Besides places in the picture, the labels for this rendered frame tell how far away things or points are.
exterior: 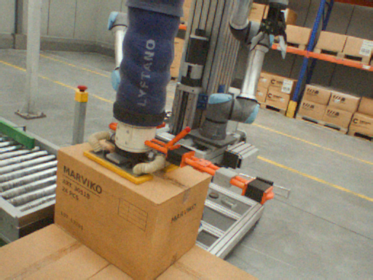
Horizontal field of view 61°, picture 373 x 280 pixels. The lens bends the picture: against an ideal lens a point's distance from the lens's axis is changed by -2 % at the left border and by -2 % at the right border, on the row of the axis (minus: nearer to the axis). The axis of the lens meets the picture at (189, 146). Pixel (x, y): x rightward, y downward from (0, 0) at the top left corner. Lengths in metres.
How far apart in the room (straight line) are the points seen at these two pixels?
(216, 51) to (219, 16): 0.19
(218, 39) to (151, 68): 0.70
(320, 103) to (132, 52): 7.18
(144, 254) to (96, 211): 0.29
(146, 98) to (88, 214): 0.59
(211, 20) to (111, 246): 1.29
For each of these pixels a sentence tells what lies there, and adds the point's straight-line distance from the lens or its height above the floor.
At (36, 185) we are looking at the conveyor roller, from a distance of 2.12.
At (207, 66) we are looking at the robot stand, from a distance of 1.93.
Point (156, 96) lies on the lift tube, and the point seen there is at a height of 1.28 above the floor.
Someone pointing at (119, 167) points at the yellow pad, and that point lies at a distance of 1.40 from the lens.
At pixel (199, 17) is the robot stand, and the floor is 1.63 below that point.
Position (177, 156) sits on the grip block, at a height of 1.09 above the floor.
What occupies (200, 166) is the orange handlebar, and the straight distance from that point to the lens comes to 1.26.
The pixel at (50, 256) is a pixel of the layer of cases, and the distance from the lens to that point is 1.59.
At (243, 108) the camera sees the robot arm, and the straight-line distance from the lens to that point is 1.72.
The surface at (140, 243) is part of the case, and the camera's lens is 1.37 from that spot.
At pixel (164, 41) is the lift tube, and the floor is 1.50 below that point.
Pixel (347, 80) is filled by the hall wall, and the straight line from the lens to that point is 9.51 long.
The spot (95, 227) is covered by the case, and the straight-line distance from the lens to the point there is 1.53.
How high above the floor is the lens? 1.56
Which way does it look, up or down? 20 degrees down
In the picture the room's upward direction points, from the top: 12 degrees clockwise
